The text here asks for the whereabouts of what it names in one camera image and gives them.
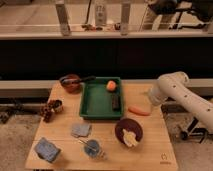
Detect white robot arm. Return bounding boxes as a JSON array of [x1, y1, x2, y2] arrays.
[[148, 71, 213, 133]]

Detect purple bowl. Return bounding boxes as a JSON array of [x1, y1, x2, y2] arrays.
[[115, 118, 143, 147]]

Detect orange fruit toy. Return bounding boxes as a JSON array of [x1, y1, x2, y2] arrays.
[[106, 80, 117, 92]]

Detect dark rectangular block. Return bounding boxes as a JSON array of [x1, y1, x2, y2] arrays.
[[112, 94, 120, 110]]

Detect green plastic tray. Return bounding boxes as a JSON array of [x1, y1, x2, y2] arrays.
[[79, 77, 124, 120]]

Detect grey blue cloth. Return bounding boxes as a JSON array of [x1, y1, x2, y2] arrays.
[[71, 123, 92, 137]]

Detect small metal cup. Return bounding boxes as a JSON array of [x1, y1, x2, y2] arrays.
[[53, 100, 63, 113]]

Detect yellow banana toy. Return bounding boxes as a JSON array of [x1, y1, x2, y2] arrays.
[[123, 129, 138, 147]]

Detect brown toy figure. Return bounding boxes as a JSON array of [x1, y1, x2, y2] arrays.
[[39, 100, 55, 123]]

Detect blue sponge block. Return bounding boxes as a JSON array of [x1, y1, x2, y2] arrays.
[[34, 137, 61, 163]]

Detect brown pot with handle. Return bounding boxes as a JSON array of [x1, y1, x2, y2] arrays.
[[59, 74, 95, 93]]

